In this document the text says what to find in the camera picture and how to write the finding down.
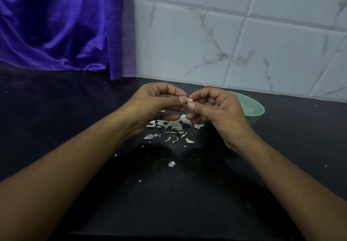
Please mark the person's right thumb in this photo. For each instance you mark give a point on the person's right thumb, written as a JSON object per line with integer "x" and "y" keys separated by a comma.
{"x": 202, "y": 109}

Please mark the person's left thumb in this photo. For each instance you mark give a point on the person's left thumb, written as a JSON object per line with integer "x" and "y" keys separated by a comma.
{"x": 173, "y": 101}

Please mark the person's left hand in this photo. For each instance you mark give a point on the person's left hand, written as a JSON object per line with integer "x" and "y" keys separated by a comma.
{"x": 147, "y": 105}

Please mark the purple velvet cloth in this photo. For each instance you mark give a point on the purple velvet cloth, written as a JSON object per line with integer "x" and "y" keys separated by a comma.
{"x": 62, "y": 23}

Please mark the pile of garlic peels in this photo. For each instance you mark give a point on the pile of garlic peels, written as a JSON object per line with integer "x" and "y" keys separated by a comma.
{"x": 173, "y": 126}

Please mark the person's left forearm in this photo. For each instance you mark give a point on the person's left forearm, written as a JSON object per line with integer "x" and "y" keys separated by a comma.
{"x": 67, "y": 173}

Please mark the person's right forearm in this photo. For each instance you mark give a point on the person's right forearm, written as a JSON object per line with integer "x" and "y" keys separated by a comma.
{"x": 292, "y": 186}

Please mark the single white garlic peel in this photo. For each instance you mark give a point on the single white garlic peel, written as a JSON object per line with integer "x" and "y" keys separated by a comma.
{"x": 171, "y": 164}

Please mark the light green bowl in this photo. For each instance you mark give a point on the light green bowl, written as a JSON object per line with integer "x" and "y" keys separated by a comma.
{"x": 253, "y": 109}

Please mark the person's right hand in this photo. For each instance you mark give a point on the person's right hand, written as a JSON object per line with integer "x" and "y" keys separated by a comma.
{"x": 225, "y": 118}

